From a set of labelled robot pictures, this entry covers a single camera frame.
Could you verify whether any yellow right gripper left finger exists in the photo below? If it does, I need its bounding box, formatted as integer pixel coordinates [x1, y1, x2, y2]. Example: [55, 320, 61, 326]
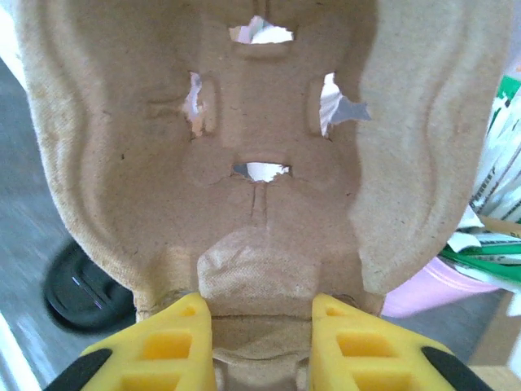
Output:
[46, 292, 216, 391]

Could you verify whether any green white wrapped straws bunch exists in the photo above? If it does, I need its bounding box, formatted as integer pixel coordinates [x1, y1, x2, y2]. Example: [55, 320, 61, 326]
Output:
[441, 60, 521, 282]

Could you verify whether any brown pulp cup carrier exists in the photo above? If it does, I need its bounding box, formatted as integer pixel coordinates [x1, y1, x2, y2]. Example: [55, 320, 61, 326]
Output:
[15, 0, 514, 391]

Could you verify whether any black plastic cup lid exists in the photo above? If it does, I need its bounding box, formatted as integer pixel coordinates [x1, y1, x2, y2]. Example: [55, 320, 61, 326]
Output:
[42, 244, 135, 331]

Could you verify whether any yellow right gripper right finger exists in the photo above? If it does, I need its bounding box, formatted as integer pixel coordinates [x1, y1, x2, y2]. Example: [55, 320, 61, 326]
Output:
[309, 292, 485, 391]

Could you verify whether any pink straw holder cup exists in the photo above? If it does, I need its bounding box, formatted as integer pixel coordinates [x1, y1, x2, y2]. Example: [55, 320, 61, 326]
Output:
[382, 260, 501, 319]

